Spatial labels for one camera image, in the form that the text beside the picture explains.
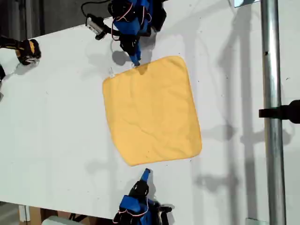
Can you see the yellow microfibre towel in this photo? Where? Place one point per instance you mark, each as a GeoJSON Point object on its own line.
{"type": "Point", "coordinates": [152, 110]}

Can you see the white plastic container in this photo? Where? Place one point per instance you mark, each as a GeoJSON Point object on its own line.
{"type": "Point", "coordinates": [56, 220]}

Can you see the black and yellow clamp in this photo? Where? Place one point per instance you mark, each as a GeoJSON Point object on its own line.
{"type": "Point", "coordinates": [28, 51]}

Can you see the white table leg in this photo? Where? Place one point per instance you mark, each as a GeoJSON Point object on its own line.
{"type": "Point", "coordinates": [24, 213]}

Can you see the small black object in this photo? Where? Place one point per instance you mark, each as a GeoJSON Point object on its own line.
{"type": "Point", "coordinates": [2, 72]}

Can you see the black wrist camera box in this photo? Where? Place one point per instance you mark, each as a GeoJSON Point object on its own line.
{"type": "Point", "coordinates": [95, 25]}
{"type": "Point", "coordinates": [161, 215]}

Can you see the steel post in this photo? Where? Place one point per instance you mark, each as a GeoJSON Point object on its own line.
{"type": "Point", "coordinates": [273, 117]}

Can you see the black post clamp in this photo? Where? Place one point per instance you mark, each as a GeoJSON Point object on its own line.
{"type": "Point", "coordinates": [281, 112]}

